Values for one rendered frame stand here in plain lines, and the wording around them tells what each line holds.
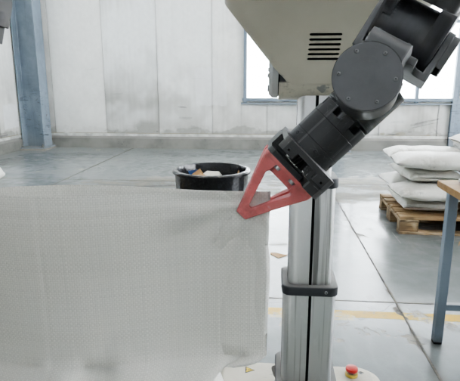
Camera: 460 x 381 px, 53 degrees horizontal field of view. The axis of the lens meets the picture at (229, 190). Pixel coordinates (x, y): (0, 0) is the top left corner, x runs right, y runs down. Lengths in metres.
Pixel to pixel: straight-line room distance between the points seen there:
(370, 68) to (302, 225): 0.69
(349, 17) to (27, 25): 8.61
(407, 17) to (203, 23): 8.17
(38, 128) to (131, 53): 2.20
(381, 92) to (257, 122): 8.11
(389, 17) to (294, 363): 0.89
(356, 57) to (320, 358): 0.89
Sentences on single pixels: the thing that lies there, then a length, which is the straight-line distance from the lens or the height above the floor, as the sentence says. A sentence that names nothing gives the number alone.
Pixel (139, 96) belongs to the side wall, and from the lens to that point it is 8.80.
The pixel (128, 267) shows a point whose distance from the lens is 0.52.
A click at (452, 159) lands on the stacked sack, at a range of 3.87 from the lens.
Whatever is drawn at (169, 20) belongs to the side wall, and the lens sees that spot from 8.73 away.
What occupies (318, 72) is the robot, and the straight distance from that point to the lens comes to 0.97.
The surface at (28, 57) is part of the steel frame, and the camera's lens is 9.30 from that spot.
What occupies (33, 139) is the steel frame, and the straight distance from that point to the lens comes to 9.36.
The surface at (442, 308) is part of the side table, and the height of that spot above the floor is 0.18.
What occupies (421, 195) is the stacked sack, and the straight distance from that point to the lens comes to 3.79.
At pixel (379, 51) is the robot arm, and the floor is 1.17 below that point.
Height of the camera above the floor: 1.15
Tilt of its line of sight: 13 degrees down
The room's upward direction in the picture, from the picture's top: straight up
